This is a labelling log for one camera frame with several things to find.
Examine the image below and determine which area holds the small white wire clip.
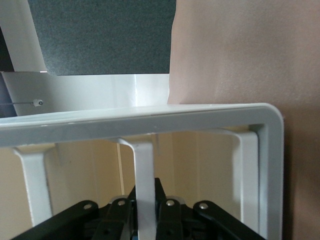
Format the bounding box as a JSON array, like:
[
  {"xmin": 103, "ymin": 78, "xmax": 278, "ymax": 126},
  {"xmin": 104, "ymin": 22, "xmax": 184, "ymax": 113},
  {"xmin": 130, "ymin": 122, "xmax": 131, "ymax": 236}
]
[{"xmin": 0, "ymin": 98, "xmax": 45, "ymax": 108}]

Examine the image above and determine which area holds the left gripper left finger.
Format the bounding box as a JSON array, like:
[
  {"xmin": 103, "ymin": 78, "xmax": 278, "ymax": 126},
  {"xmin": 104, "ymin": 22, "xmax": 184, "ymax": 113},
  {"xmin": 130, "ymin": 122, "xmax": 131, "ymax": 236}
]
[{"xmin": 17, "ymin": 186, "xmax": 138, "ymax": 240}]

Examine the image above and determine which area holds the brown table mat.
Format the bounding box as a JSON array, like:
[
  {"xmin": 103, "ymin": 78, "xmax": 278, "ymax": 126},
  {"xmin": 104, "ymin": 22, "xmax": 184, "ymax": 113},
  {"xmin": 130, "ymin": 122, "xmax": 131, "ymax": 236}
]
[{"xmin": 166, "ymin": 0, "xmax": 320, "ymax": 240}]

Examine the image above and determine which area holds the white drawer cabinet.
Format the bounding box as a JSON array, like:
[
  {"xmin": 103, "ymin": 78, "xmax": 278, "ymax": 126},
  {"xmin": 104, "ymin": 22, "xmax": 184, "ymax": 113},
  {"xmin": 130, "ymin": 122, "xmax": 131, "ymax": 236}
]
[{"xmin": 0, "ymin": 71, "xmax": 286, "ymax": 240}]

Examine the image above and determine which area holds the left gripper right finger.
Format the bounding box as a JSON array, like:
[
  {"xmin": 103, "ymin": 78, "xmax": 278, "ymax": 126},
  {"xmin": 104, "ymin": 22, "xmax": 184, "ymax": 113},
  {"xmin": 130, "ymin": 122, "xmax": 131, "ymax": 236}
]
[{"xmin": 154, "ymin": 177, "xmax": 266, "ymax": 240}]

